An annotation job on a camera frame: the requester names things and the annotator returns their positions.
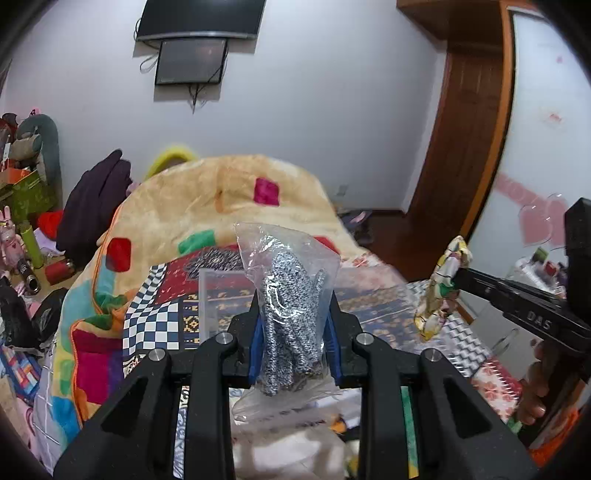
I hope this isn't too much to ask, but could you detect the colourful patterned cloth scrunchie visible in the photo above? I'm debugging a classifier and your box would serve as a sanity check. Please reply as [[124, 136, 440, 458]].
[[414, 236, 473, 342]]

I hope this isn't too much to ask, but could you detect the clear plastic storage box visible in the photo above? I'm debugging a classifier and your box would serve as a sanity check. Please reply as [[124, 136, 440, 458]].
[[198, 265, 416, 346]]

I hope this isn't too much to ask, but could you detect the person right hand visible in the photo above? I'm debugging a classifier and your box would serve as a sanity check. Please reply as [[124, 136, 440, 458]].
[[516, 342, 549, 425]]

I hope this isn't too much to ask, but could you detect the patchwork patterned bed sheet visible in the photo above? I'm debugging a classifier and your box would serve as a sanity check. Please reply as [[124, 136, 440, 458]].
[[32, 248, 523, 480]]

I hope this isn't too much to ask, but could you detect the brown wooden door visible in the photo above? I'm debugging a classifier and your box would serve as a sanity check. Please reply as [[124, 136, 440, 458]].
[[394, 1, 511, 281]]

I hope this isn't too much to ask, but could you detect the pink rabbit doll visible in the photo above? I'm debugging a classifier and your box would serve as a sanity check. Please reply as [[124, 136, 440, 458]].
[[1, 206, 26, 275]]

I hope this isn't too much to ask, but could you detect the beige fleece blanket with squares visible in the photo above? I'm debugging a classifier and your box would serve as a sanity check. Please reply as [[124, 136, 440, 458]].
[[50, 155, 381, 445]]

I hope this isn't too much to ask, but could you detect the dark purple jacket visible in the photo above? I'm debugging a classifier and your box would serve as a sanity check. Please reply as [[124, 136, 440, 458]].
[[56, 149, 132, 268]]

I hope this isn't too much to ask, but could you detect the green cardboard box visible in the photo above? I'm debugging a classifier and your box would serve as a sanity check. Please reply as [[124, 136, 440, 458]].
[[1, 169, 57, 224]]

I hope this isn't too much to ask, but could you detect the grey plush toy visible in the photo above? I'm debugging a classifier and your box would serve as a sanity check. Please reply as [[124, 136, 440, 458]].
[[9, 114, 63, 205]]

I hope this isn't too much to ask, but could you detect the dark wall monitor panel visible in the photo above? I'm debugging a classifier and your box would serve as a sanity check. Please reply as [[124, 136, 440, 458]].
[[155, 38, 228, 86]]

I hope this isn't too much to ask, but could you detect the black wall television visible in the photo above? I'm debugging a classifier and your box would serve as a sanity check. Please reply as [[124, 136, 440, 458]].
[[136, 0, 266, 41]]

